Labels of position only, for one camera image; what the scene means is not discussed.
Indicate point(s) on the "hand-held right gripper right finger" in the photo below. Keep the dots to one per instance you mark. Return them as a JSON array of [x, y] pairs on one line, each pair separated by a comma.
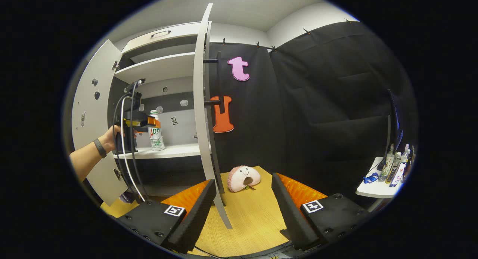
[[289, 214]]

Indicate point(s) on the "black backdrop cloth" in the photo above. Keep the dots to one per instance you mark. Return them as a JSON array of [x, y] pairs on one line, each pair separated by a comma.
[[317, 120]]

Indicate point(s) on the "blue crumpled packet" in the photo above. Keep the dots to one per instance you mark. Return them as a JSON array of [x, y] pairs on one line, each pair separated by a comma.
[[371, 178]]

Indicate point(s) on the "pink white plush toy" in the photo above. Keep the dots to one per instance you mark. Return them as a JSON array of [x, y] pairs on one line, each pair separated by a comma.
[[239, 178]]

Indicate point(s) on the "white cabinet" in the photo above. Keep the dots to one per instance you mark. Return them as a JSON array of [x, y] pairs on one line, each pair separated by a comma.
[[179, 128]]

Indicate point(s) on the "white cabinet shelf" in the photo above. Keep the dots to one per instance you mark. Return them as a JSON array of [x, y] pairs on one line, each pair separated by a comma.
[[160, 68], [175, 151]]

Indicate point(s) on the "white drink bottle green label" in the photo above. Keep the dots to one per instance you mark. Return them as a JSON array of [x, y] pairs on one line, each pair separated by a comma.
[[157, 137]]

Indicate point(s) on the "dark computer monitor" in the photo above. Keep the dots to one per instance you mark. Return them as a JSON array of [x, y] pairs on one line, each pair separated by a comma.
[[396, 128]]

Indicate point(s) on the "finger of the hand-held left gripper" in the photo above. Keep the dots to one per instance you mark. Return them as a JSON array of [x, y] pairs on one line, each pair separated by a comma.
[[153, 122]]

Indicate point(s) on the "white cabinet door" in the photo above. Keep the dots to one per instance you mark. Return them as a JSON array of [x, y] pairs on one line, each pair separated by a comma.
[[89, 120], [199, 102]]

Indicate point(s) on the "white side table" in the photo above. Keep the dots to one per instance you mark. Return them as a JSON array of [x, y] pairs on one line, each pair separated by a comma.
[[373, 190]]

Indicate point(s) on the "white cosmetic tube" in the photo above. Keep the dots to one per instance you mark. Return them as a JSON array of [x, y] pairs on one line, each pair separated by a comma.
[[398, 175]]

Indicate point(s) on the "dark wristband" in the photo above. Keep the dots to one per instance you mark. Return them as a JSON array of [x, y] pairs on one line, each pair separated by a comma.
[[100, 148]]

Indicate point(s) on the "white cabinet drawer front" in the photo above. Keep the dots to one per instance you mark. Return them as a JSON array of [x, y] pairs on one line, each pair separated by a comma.
[[175, 36]]

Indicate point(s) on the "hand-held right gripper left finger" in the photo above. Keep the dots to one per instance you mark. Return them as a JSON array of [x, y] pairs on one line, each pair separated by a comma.
[[196, 218]]

